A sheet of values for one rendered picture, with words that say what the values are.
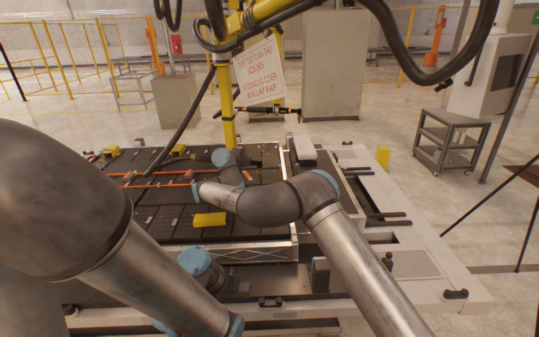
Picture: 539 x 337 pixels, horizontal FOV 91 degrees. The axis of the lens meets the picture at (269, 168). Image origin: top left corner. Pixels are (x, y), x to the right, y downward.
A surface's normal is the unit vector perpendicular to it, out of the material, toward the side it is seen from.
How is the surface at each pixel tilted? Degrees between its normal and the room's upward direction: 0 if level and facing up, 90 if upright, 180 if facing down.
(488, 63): 90
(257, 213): 73
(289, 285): 0
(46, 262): 98
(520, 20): 90
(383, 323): 63
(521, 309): 0
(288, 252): 90
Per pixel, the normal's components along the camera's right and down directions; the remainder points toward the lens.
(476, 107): -0.90, 0.23
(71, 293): -0.03, -0.88
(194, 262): -0.16, -0.69
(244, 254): 0.03, 0.47
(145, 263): 0.95, 0.07
